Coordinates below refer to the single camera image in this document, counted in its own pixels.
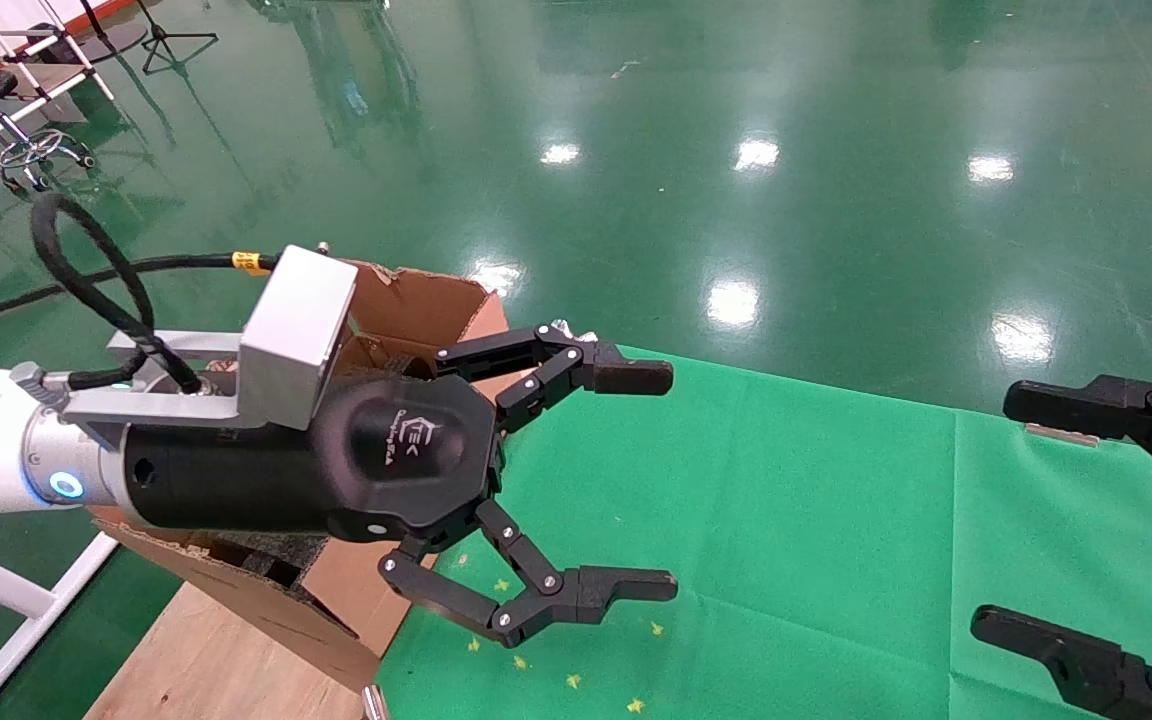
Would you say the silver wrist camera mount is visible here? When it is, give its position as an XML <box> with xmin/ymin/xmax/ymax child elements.
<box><xmin>61</xmin><ymin>245</ymin><xmax>358</xmax><ymax>451</ymax></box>

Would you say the green table cloth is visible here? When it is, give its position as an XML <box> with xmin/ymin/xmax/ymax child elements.
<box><xmin>376</xmin><ymin>340</ymin><xmax>1152</xmax><ymax>720</ymax></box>

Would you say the black cable with yellow label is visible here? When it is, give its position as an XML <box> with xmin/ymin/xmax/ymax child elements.
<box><xmin>0</xmin><ymin>192</ymin><xmax>282</xmax><ymax>396</ymax></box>

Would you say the large open cardboard carton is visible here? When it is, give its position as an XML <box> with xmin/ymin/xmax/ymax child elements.
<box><xmin>91</xmin><ymin>258</ymin><xmax>537</xmax><ymax>693</ymax></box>

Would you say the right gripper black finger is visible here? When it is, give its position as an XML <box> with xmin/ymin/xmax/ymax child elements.
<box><xmin>969</xmin><ymin>607</ymin><xmax>1152</xmax><ymax>720</ymax></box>
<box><xmin>1001</xmin><ymin>372</ymin><xmax>1152</xmax><ymax>506</ymax></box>

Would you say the black tripod stand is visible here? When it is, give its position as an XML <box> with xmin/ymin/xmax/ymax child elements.
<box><xmin>136</xmin><ymin>0</ymin><xmax>220</xmax><ymax>76</ymax></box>

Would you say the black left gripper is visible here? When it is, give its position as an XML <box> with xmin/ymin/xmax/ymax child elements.
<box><xmin>121</xmin><ymin>323</ymin><xmax>679</xmax><ymax>649</ymax></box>

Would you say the black foam block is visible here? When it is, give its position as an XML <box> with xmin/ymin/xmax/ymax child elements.
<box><xmin>208</xmin><ymin>530</ymin><xmax>332</xmax><ymax>591</ymax></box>

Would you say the black round base stand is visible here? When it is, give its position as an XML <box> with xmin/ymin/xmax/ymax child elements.
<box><xmin>36</xmin><ymin>0</ymin><xmax>149</xmax><ymax>63</ymax></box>

